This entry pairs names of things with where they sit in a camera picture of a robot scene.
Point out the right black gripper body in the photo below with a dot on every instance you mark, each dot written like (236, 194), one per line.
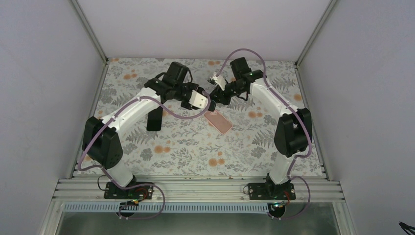
(222, 94)

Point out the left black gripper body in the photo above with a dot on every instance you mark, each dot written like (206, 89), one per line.
(187, 96)

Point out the pink phone case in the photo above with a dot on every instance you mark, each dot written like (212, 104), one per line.
(218, 121)

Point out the black phone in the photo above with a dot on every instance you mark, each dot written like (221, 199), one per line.
(154, 120)

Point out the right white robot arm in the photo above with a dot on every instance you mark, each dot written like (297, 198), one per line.
(293, 136)

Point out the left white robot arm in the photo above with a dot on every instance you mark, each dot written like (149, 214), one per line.
(101, 140)

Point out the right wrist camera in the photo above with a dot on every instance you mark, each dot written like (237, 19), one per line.
(219, 80)

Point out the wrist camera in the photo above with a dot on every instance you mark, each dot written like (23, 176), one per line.
(219, 80)
(197, 100)

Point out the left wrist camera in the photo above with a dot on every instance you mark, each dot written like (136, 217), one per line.
(197, 100)

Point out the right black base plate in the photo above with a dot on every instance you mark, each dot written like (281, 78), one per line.
(266, 191)

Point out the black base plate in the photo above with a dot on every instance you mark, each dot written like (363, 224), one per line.
(266, 191)
(138, 193)

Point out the left aluminium corner post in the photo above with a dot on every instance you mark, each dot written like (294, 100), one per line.
(87, 26)

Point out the aluminium corner post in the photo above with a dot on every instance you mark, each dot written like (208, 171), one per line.
(315, 32)
(87, 26)

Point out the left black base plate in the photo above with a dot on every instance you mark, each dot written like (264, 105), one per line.
(138, 193)

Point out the white slotted cable duct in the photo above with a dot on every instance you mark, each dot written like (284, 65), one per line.
(168, 207)

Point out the right aluminium corner post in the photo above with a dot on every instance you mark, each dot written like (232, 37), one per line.
(315, 32)

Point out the aluminium front rail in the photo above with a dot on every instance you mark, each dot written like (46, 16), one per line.
(199, 189)

